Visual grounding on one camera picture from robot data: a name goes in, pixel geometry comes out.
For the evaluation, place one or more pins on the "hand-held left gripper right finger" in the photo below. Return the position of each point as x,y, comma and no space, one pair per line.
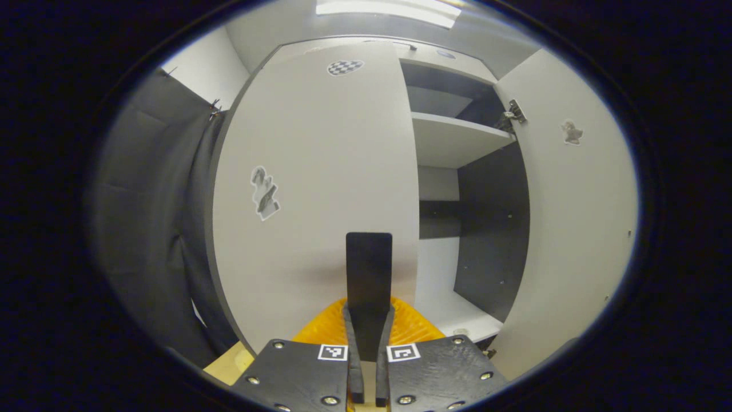
440,375

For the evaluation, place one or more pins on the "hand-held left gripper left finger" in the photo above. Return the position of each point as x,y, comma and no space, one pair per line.
297,377

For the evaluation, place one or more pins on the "grey double-door shoe cabinet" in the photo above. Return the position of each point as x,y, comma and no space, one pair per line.
492,229

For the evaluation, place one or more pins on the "grey cabinet door box sticker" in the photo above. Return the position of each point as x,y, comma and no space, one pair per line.
572,240

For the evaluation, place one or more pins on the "grey cabinet door checkered sticker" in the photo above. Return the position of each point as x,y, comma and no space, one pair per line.
331,160

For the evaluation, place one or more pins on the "grey cabinet shelf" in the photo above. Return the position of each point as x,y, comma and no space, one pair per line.
452,140

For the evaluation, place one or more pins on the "metal door hinge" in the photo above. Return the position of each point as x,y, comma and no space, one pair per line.
513,113

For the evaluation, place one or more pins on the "black backdrop cloth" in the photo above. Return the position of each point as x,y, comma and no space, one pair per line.
148,217

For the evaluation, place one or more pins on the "large ceiling light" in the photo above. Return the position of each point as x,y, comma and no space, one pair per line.
389,11

